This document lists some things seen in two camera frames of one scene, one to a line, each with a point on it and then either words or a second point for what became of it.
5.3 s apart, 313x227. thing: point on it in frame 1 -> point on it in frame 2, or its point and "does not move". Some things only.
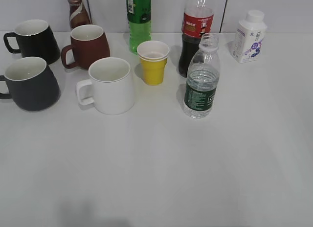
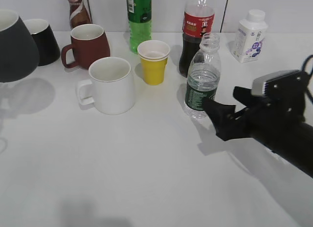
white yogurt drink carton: x=246 y=45 does not move
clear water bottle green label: x=203 y=77 does not move
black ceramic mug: x=34 y=38 does not move
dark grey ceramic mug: x=32 y=85 -> x=19 y=54
